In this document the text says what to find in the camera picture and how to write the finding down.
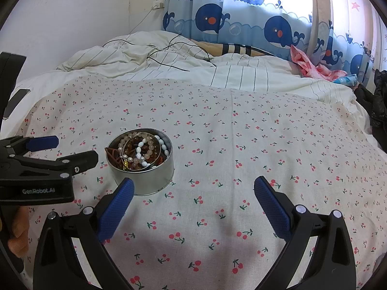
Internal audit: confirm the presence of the pink cloth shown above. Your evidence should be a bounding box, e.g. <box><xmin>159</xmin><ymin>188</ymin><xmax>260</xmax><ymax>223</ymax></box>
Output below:
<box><xmin>290</xmin><ymin>45</ymin><xmax>347</xmax><ymax>82</ymax></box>

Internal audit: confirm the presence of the striped tan pillow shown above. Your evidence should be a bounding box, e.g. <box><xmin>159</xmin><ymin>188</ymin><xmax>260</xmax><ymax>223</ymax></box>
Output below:
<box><xmin>191</xmin><ymin>39</ymin><xmax>273</xmax><ymax>57</ymax></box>

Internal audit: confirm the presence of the black jacket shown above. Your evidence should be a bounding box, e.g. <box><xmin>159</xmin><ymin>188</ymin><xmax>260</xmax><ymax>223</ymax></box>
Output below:
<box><xmin>354</xmin><ymin>69</ymin><xmax>387</xmax><ymax>152</ymax></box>

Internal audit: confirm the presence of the round silver metal tin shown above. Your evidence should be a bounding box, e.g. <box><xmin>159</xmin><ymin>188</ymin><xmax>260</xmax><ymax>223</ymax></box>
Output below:
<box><xmin>105</xmin><ymin>128</ymin><xmax>174</xmax><ymax>196</ymax></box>

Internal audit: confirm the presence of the black charging cable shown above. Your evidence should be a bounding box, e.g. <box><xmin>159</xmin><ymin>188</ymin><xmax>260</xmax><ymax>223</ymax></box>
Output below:
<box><xmin>102</xmin><ymin>3</ymin><xmax>217</xmax><ymax>73</ymax></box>

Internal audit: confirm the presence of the white wall charger plug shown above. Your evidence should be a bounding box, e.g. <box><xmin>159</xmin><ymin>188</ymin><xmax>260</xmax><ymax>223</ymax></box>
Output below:
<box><xmin>152</xmin><ymin>0</ymin><xmax>165</xmax><ymax>10</ymax></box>

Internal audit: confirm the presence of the blue whale curtain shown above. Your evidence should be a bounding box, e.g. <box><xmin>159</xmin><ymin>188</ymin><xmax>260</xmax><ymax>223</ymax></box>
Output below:
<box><xmin>163</xmin><ymin>0</ymin><xmax>373</xmax><ymax>80</ymax></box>

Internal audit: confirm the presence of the black phone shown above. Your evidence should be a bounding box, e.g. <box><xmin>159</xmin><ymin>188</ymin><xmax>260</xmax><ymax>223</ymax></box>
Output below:
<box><xmin>3</xmin><ymin>89</ymin><xmax>31</xmax><ymax>120</ymax></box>

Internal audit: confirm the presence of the thin silver wire bangle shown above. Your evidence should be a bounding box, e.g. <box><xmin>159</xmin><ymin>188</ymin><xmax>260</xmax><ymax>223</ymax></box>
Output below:
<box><xmin>117</xmin><ymin>131</ymin><xmax>170</xmax><ymax>172</ymax></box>

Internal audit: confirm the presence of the person left hand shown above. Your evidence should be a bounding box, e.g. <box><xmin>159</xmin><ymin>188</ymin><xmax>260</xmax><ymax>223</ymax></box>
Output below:
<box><xmin>7</xmin><ymin>206</ymin><xmax>30</xmax><ymax>259</ymax></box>

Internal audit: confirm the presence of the striped white duvet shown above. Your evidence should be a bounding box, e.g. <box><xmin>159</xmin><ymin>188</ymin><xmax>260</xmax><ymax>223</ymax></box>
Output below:
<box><xmin>58</xmin><ymin>31</ymin><xmax>356</xmax><ymax>113</ymax></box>

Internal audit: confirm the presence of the white bead bracelet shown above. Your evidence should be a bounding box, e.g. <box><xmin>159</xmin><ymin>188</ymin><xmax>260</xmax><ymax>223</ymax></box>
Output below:
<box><xmin>135</xmin><ymin>135</ymin><xmax>170</xmax><ymax>168</ymax></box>

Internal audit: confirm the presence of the cherry print bed sheet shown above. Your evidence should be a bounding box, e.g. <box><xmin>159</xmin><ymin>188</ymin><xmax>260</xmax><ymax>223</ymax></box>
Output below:
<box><xmin>4</xmin><ymin>76</ymin><xmax>386</xmax><ymax>289</ymax></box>

